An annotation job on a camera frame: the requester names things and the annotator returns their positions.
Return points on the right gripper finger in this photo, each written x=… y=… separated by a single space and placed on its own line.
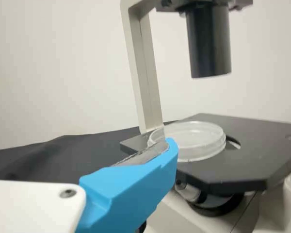
x=133 y=184

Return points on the petri dish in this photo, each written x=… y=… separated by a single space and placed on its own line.
x=196 y=142

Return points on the cream microscope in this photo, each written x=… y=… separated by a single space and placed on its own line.
x=245 y=155

